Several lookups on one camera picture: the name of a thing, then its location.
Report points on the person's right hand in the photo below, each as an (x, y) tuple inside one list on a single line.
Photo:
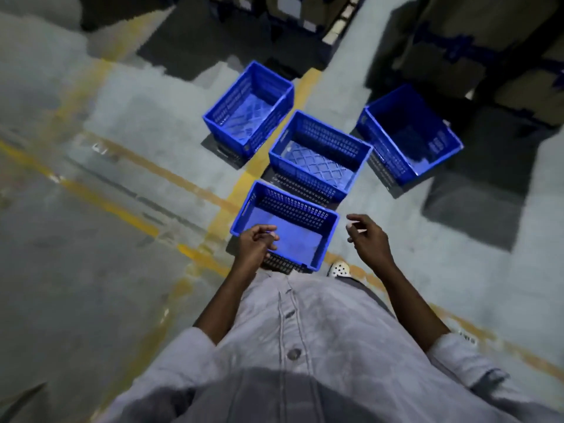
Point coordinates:
[(374, 246)]

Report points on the person's left hand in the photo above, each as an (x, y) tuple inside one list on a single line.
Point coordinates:
[(251, 251)]

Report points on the person's left fingers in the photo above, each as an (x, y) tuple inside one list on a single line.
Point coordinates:
[(266, 238)]

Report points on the person's right thumb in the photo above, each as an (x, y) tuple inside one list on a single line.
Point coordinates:
[(351, 235)]

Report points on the person's right forearm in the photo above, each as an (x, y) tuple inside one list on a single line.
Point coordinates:
[(409, 308)]

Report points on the person's left forearm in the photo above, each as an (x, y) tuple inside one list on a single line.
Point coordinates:
[(229, 303)]

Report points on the blue crate with solid floor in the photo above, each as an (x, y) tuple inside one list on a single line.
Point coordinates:
[(299, 242)]

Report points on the white perforated shoe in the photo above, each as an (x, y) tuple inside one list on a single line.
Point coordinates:
[(340, 270)]

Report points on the blue crate with lattice floor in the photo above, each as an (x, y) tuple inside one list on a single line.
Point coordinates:
[(319, 165)]

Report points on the blue perforated plastic crate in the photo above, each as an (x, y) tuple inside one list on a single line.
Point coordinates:
[(251, 114), (409, 136)]

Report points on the light grey button shirt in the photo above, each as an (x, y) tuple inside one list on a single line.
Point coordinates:
[(326, 348)]

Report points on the pallet of cardboard boxes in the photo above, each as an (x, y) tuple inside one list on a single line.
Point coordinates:
[(299, 17)]

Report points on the blue rack with cardboard boxes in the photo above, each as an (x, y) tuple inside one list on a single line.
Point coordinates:
[(476, 43)]

